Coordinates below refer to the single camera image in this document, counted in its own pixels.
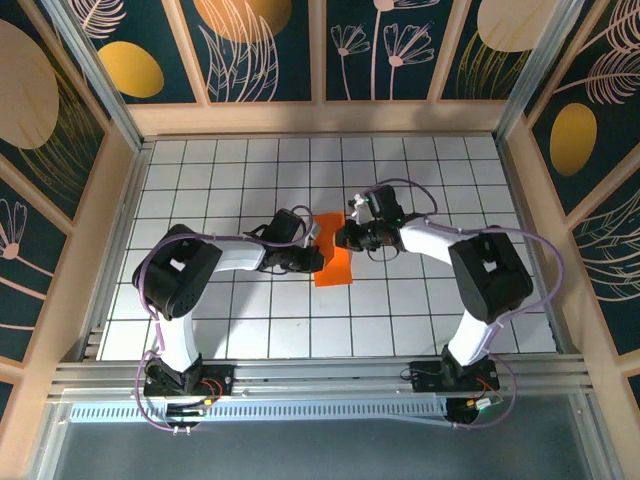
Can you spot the orange paper sheet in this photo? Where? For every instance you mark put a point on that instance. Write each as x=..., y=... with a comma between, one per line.
x=335, y=272

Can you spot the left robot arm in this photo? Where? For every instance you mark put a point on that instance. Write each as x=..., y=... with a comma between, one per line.
x=235, y=255

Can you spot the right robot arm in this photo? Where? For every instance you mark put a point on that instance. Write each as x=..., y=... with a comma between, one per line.
x=425, y=240

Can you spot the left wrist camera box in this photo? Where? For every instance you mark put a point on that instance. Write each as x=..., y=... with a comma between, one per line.
x=287, y=227

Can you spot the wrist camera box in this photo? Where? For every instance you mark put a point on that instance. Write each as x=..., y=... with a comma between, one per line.
x=287, y=227
x=385, y=202

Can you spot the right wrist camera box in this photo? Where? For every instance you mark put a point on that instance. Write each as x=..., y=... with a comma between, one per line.
x=385, y=202

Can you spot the aluminium frame beam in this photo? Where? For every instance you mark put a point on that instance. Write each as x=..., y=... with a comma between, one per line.
x=325, y=375

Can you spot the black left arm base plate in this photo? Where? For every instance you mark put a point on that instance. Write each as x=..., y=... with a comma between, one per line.
x=222, y=375

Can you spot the aluminium side rail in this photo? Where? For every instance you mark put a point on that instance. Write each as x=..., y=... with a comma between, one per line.
x=122, y=225
x=520, y=200

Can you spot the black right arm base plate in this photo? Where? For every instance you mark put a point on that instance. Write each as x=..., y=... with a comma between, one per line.
x=430, y=385

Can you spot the wall panel pink flowers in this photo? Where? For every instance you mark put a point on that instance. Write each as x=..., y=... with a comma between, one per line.
x=390, y=75

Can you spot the wall panel orange disc leaves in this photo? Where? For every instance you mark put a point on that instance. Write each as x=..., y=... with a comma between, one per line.
x=240, y=75

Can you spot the wall panel cream disc lines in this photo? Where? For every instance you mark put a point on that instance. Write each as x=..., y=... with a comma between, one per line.
x=500, y=60

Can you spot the wall panel oval and feathers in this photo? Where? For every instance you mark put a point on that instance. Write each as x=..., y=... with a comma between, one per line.
x=575, y=140

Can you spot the aluminium frame post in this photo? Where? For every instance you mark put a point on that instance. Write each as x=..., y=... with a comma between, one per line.
x=530, y=75
x=595, y=440
x=50, y=440
x=100, y=90

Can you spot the wall panel pink leaf outlines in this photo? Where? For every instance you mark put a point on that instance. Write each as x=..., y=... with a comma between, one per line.
x=615, y=270

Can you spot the wall panel single pink flower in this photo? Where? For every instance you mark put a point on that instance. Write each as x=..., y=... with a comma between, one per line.
x=25, y=280

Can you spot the wall panel large cream disc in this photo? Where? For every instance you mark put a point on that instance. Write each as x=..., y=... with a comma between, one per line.
x=30, y=85

